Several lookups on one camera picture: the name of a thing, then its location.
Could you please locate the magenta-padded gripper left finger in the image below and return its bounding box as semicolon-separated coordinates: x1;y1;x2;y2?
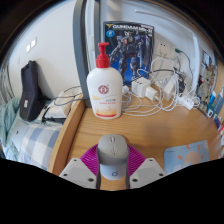
59;144;102;190

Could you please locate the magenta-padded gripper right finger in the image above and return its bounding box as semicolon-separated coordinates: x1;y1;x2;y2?
125;144;167;190

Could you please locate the grey computer mouse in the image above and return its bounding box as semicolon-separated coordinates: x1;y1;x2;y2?
96;134;130;182

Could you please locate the pastel cloud print mouse pad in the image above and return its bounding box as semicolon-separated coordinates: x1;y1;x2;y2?
163;139;211;176

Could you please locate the bed with plaid bedding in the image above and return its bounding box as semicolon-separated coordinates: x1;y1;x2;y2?
0;96;63;171

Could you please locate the small white charger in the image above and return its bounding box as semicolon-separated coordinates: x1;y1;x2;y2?
144;86;160;102

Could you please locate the white power strip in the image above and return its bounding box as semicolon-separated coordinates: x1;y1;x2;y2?
176;94;195;111

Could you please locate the white cube charger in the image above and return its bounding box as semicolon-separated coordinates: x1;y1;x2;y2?
131;77;152;98

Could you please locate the white plug adapter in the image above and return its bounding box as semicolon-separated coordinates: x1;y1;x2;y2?
163;78;177;101

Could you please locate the white red-pump lotion bottle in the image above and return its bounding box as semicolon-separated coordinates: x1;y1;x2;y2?
86;41;124;120

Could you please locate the black bag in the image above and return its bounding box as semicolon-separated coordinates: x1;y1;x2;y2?
18;60;44;123

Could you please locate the blue robot model kit box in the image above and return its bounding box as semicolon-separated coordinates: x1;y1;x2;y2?
102;21;155;88

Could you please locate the colourful model kit box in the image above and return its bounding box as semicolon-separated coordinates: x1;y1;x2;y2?
201;49;214;68

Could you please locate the white cable bundle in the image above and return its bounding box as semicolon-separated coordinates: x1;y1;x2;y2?
121;58;201;118

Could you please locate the white wall outlet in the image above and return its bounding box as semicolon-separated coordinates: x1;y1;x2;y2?
156;39;176;59

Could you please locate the white wall switch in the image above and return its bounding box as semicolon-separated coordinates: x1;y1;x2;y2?
25;37;38;54

